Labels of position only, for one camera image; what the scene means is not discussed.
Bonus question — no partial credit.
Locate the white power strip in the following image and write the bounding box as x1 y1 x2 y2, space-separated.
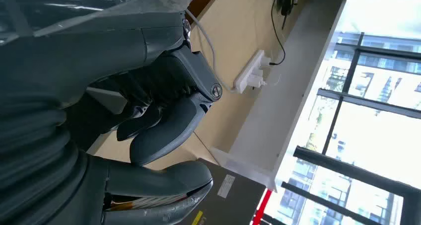
232 50 273 94

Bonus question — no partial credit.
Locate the white charger plug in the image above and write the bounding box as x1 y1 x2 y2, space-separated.
246 69 267 90

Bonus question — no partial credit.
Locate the grey laptop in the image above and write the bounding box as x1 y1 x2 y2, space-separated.
177 158 267 225

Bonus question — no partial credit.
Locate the red floor tape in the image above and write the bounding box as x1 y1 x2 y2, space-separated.
251 189 274 225

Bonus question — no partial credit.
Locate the black window railing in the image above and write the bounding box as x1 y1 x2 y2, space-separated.
260 32 421 225

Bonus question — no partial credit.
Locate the grey power strip cable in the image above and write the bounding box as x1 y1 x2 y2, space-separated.
184 8 238 93

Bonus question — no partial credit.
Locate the white wall plug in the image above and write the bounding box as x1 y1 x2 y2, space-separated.
259 55 273 70

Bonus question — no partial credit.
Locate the black plug cable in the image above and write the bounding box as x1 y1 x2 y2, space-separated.
270 0 287 67

